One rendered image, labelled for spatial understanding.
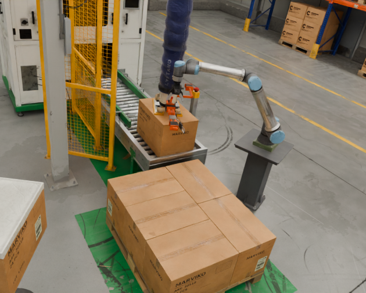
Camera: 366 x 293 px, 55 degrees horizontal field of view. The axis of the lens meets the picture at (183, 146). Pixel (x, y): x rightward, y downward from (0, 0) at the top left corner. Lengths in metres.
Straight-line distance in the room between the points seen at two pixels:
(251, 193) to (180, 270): 1.71
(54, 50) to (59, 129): 0.81
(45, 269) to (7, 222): 1.13
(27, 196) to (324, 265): 2.77
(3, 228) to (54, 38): 1.79
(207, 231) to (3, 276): 1.48
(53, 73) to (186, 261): 2.04
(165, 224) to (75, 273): 0.89
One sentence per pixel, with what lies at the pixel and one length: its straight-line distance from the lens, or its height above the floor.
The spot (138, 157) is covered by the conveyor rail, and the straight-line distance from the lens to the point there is 3.70.
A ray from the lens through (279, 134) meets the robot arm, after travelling 3.50.
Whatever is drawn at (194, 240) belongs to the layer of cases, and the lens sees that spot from 2.82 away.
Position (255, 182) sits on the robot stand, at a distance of 3.95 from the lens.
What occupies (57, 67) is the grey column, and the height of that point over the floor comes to 1.33.
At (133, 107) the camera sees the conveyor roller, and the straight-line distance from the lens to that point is 4.58.
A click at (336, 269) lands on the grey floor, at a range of 3.88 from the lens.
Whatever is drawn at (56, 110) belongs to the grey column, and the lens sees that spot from 3.66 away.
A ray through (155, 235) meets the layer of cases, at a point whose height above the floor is 0.54.
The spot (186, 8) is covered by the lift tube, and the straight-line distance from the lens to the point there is 3.30.
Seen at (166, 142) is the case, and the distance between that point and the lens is 3.51.
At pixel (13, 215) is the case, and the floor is 1.02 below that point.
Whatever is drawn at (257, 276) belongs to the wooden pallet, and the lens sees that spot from 3.34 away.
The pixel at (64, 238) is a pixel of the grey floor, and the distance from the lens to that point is 3.53.
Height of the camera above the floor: 2.56
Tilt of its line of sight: 31 degrees down
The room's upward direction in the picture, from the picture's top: 9 degrees clockwise
